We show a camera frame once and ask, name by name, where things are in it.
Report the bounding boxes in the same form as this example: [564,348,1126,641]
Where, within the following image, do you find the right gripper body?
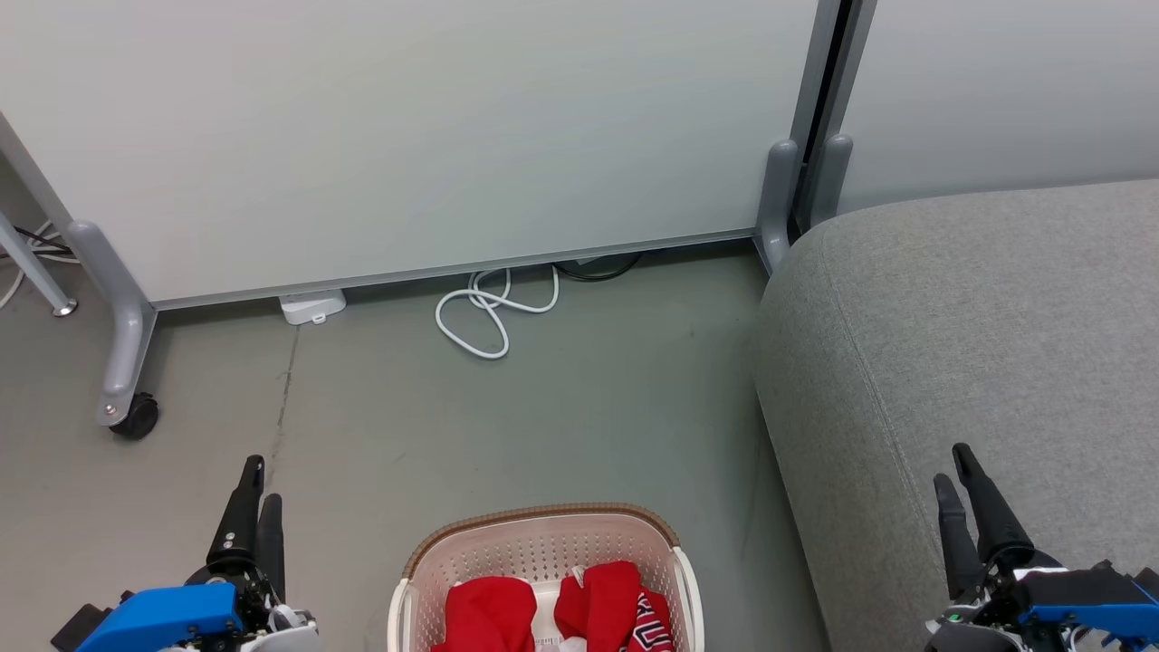
[924,551,1062,652]

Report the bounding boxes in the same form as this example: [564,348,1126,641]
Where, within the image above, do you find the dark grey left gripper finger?
[255,493,287,600]
[206,455,266,570]

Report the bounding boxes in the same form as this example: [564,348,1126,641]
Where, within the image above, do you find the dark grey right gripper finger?
[934,474,985,604]
[952,443,1036,568]

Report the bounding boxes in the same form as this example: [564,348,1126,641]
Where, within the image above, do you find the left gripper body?
[186,561,320,652]

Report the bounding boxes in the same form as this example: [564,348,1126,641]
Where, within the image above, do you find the plain red mesh garment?
[431,576,537,652]

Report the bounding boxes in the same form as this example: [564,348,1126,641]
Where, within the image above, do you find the red garment with black print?
[554,561,676,652]

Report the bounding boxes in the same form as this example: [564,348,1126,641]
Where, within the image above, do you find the grey fabric sofa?
[752,178,1159,652]

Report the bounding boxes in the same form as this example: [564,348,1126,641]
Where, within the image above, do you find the black caster wheel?
[109,393,161,442]

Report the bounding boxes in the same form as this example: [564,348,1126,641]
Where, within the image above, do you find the long grey partition leg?
[65,220,158,427]

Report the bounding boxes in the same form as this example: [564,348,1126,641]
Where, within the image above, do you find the white power adapter box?
[279,289,348,326]

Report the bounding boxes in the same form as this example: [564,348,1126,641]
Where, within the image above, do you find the beige perforated laundry basket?
[388,503,705,652]

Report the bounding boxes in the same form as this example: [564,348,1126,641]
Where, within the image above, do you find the grey metal table leg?
[0,213,79,318]

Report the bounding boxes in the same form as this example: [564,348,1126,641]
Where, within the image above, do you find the short grey partition foot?
[809,134,855,228]
[755,138,803,274]

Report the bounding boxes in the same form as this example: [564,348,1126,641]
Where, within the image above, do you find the wide white partition panel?
[0,0,820,313]

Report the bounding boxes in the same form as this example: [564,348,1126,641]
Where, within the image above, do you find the thick white looped cable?
[435,265,560,361]

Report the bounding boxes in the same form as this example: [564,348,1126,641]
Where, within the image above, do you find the thin white cable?
[0,222,78,311]

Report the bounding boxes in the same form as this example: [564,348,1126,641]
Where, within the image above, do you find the thin black cable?
[9,226,72,257]

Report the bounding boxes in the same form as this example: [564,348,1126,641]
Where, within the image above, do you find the black floor cable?
[552,252,644,283]

